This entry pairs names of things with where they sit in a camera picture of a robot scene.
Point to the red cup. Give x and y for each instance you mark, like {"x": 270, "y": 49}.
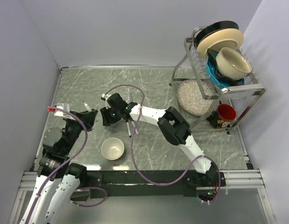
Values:
{"x": 226, "y": 112}

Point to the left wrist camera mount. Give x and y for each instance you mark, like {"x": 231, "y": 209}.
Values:
{"x": 60, "y": 109}

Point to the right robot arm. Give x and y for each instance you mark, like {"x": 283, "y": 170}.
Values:
{"x": 173, "y": 126}

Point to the black plate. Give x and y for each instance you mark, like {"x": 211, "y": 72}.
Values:
{"x": 214, "y": 28}

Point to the white ceramic bowl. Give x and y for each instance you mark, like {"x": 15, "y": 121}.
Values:
{"x": 112, "y": 149}

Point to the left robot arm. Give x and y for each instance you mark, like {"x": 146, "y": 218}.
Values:
{"x": 57, "y": 178}

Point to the cream bowl on rack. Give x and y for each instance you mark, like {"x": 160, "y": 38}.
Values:
{"x": 232, "y": 64}

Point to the white pen green tip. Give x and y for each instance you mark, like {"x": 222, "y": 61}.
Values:
{"x": 87, "y": 106}

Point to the black base bar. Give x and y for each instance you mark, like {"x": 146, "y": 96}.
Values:
{"x": 130, "y": 183}

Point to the blue dish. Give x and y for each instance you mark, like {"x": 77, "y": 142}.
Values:
{"x": 212, "y": 71}

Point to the metal dish rack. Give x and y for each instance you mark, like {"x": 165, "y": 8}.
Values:
{"x": 210, "y": 91}

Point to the clear textured glass plate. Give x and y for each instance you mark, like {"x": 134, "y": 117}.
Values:
{"x": 190, "y": 98}

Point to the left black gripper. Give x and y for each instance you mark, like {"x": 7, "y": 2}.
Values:
{"x": 87, "y": 117}

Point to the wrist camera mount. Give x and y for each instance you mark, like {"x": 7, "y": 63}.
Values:
{"x": 60, "y": 109}
{"x": 104, "y": 96}

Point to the white pen pink tip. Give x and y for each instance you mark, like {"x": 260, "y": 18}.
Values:
{"x": 136, "y": 131}

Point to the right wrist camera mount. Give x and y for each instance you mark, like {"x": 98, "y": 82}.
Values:
{"x": 104, "y": 96}

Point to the cream plate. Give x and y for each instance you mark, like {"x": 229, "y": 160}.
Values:
{"x": 225, "y": 38}

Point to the white pen black tip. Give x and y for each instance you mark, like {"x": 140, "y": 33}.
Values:
{"x": 128, "y": 128}

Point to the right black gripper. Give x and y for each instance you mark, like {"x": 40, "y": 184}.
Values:
{"x": 105, "y": 113}

